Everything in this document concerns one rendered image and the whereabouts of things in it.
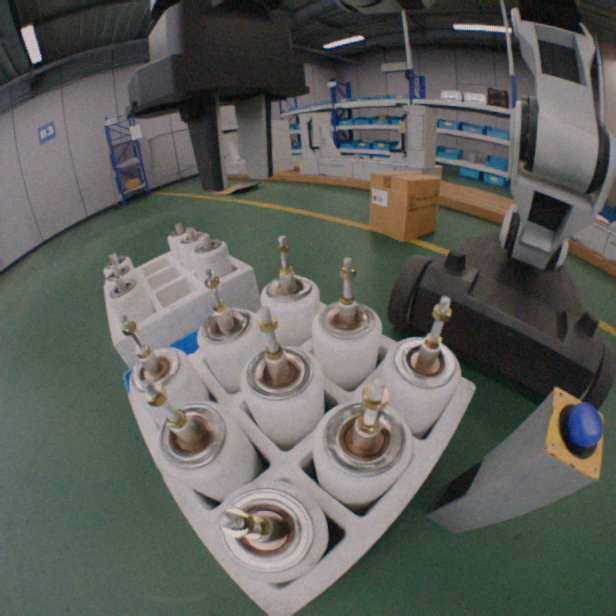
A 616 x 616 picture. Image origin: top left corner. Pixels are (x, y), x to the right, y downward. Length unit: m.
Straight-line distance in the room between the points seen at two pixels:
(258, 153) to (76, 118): 6.49
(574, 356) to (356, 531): 0.50
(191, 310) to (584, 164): 0.80
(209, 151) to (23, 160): 6.60
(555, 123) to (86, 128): 6.59
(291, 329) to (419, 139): 2.04
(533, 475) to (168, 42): 0.38
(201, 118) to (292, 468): 0.32
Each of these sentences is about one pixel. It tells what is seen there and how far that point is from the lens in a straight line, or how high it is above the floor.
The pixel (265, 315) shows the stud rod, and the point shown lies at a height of 0.34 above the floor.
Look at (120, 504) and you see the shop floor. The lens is 0.63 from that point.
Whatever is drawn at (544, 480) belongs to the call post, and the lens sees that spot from 0.26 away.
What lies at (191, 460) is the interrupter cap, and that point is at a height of 0.25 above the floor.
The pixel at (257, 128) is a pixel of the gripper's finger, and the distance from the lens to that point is 0.18.
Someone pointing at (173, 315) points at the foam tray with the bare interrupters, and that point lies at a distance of 0.60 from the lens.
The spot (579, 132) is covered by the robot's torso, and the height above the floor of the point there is 0.55.
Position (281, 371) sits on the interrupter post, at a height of 0.26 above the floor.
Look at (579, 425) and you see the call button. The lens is 0.24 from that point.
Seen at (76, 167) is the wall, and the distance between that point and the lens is 6.42.
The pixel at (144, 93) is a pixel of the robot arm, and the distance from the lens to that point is 0.15.
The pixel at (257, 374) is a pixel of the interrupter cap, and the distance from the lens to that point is 0.29.
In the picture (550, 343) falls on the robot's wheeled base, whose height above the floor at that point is 0.18.
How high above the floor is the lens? 0.47
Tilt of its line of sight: 37 degrees down
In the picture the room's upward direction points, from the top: 5 degrees counter-clockwise
